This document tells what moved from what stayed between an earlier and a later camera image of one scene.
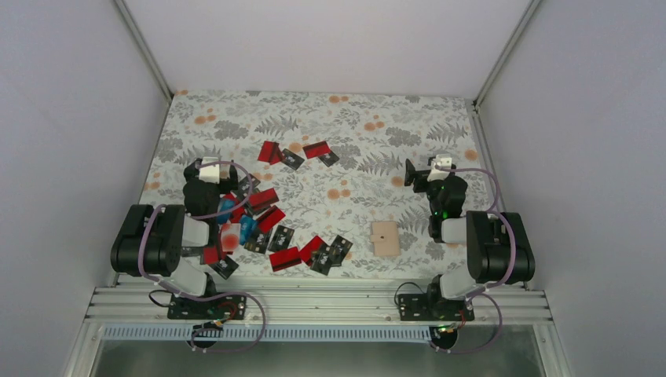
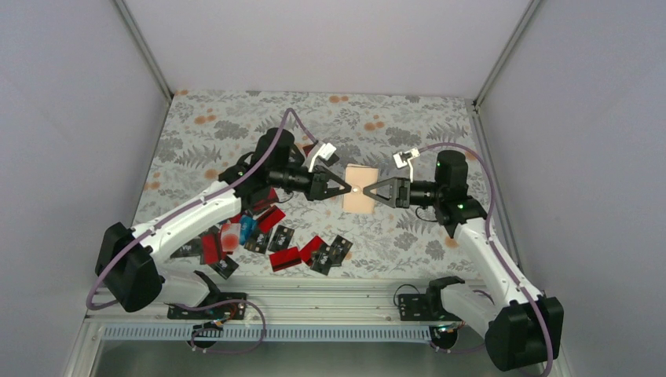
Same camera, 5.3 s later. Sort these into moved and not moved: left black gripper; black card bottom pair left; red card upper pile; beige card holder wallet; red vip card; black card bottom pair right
Moved: beige card holder wallet; left black gripper
Not moved: black card bottom pair left; red card upper pile; red vip card; black card bottom pair right
